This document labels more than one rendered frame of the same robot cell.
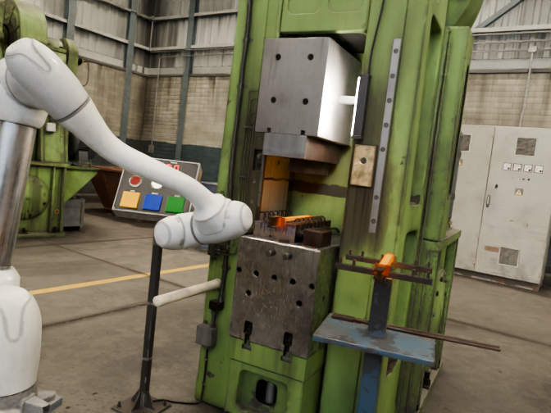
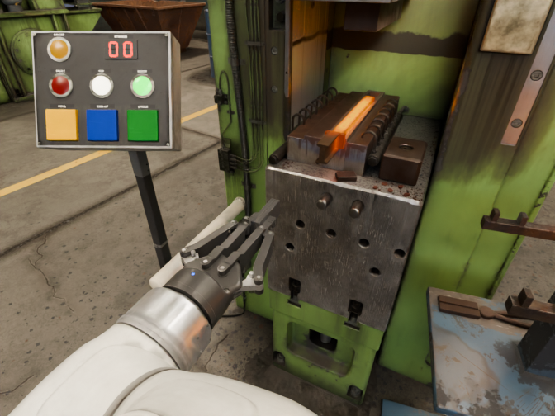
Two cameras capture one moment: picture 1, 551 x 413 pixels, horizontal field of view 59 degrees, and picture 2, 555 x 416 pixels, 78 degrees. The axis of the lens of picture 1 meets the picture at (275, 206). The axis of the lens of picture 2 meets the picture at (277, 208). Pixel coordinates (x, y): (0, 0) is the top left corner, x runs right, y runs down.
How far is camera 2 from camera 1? 131 cm
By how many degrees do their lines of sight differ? 30
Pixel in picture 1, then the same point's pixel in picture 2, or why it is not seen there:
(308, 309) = (391, 281)
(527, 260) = not seen: hidden behind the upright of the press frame
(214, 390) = (257, 304)
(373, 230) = (512, 140)
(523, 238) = not seen: hidden behind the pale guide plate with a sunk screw
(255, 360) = (307, 319)
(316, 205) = (372, 69)
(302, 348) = (378, 321)
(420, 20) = not seen: outside the picture
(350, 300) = (445, 240)
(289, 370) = (356, 337)
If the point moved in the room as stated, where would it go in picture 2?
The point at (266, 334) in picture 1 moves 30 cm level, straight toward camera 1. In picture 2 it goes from (321, 297) to (334, 401)
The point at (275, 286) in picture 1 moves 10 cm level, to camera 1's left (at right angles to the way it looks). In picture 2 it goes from (333, 244) to (295, 244)
